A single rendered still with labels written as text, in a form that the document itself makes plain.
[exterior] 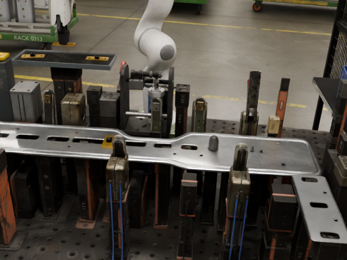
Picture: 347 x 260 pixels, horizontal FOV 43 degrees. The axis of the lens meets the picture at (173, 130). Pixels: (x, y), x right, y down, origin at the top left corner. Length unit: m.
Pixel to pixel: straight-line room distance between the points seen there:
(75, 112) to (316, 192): 0.83
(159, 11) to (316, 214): 1.01
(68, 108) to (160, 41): 0.47
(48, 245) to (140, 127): 0.51
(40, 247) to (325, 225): 0.88
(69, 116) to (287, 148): 0.75
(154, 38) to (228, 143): 0.57
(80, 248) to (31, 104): 0.52
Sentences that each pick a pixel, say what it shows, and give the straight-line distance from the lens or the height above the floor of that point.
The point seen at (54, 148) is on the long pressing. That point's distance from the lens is 1.44.
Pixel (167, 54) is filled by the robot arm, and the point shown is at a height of 1.16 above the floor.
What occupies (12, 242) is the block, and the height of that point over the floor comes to 0.71.
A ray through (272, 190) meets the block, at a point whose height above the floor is 0.98.
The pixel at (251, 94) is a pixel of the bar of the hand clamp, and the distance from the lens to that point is 1.51.
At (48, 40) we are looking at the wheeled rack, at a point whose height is 0.23.
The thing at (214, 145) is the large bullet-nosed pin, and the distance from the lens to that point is 1.40.
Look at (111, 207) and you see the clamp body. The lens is 1.31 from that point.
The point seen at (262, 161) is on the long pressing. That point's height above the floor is 1.00.
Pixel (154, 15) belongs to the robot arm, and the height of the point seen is 1.29.
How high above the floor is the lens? 1.71
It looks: 28 degrees down
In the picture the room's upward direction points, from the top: 2 degrees clockwise
